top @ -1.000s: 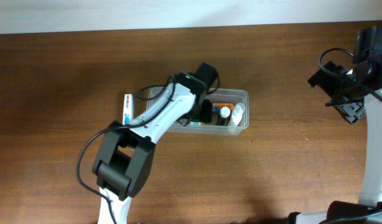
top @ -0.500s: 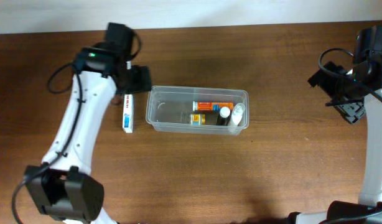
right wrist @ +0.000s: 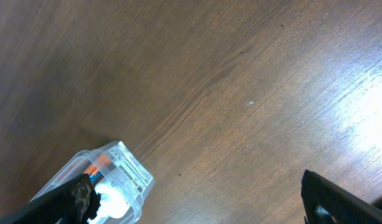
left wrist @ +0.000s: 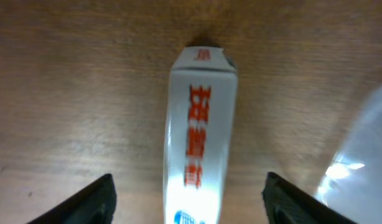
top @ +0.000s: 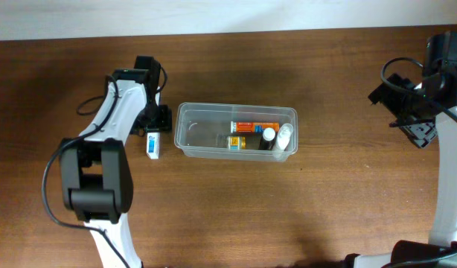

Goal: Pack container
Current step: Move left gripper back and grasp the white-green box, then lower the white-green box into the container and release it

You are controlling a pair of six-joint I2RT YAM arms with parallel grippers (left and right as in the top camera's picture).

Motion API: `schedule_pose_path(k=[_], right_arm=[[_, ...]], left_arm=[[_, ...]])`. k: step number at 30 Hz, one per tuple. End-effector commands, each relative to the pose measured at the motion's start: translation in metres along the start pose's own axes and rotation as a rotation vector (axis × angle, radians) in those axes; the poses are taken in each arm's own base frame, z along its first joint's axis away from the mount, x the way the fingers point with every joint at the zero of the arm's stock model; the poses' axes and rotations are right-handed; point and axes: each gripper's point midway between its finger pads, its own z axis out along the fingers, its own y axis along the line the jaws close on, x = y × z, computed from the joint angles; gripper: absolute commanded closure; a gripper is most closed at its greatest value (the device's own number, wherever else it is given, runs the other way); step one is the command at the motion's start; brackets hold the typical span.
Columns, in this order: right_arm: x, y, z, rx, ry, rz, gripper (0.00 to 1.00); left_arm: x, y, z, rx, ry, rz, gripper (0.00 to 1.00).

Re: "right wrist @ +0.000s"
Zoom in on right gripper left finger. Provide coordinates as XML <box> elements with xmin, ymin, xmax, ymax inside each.
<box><xmin>0</xmin><ymin>174</ymin><xmax>101</xmax><ymax>224</ymax></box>

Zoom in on orange tablet tube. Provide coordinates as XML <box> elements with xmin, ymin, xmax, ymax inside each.
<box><xmin>83</xmin><ymin>153</ymin><xmax>111</xmax><ymax>177</ymax></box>

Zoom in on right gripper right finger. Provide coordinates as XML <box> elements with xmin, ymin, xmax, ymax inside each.
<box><xmin>301</xmin><ymin>170</ymin><xmax>382</xmax><ymax>224</ymax></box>

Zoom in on clear plastic container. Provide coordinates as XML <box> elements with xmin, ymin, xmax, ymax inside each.
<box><xmin>34</xmin><ymin>141</ymin><xmax>155</xmax><ymax>224</ymax></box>

